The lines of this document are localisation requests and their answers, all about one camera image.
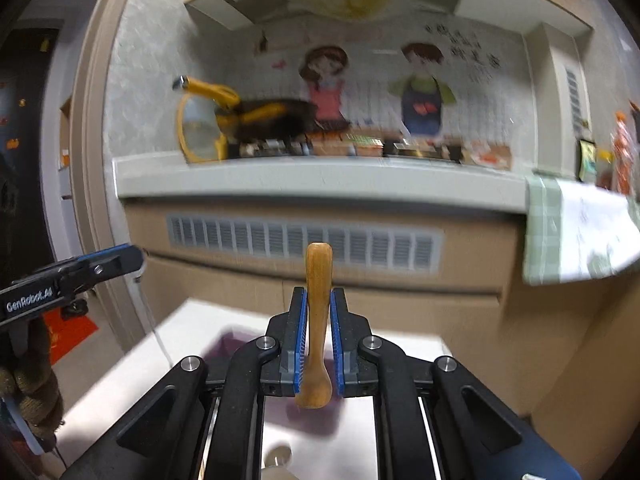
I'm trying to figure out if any black pan yellow handle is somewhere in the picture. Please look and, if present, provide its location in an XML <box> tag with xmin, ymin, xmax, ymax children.
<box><xmin>172</xmin><ymin>76</ymin><xmax>317</xmax><ymax>144</ymax></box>

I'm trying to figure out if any cartoon couple wall sticker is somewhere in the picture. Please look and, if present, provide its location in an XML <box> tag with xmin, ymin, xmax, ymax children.
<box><xmin>298</xmin><ymin>42</ymin><xmax>457</xmax><ymax>140</ymax></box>

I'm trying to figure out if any white ball stirrer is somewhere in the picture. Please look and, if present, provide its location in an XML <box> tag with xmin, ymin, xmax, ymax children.
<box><xmin>264</xmin><ymin>443</ymin><xmax>292</xmax><ymax>469</ymax></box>

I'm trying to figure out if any orange snack bag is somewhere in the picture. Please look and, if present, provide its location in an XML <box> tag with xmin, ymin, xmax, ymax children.
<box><xmin>612</xmin><ymin>110</ymin><xmax>636</xmax><ymax>197</ymax></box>

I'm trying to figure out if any grey ventilation grille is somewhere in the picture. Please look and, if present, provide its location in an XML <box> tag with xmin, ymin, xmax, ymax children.
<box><xmin>166</xmin><ymin>212</ymin><xmax>445</xmax><ymax>274</ymax></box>

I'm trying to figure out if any grey stone countertop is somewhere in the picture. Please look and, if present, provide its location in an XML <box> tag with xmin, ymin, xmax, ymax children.
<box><xmin>112</xmin><ymin>152</ymin><xmax>527</xmax><ymax>214</ymax></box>

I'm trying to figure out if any brown wooden spoon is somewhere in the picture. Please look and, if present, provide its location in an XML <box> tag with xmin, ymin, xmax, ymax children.
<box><xmin>295</xmin><ymin>243</ymin><xmax>333</xmax><ymax>410</ymax></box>

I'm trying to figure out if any green checked towel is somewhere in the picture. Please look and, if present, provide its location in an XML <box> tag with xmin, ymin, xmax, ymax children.
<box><xmin>523</xmin><ymin>177</ymin><xmax>639</xmax><ymax>285</ymax></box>

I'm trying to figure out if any person left hand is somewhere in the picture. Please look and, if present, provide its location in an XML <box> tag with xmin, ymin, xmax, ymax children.
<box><xmin>1</xmin><ymin>316</ymin><xmax>64</xmax><ymax>442</ymax></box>

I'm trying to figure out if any yellow rimmed glass lid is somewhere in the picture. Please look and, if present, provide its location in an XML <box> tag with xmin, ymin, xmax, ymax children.
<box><xmin>176</xmin><ymin>93</ymin><xmax>228</xmax><ymax>165</ymax></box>

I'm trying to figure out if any purple plastic utensil holder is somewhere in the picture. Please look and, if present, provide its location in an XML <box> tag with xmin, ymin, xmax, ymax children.
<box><xmin>204</xmin><ymin>325</ymin><xmax>347</xmax><ymax>437</ymax></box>

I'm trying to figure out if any white tablecloth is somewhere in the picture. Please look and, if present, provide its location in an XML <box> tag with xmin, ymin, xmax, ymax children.
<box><xmin>52</xmin><ymin>296</ymin><xmax>452</xmax><ymax>480</ymax></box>

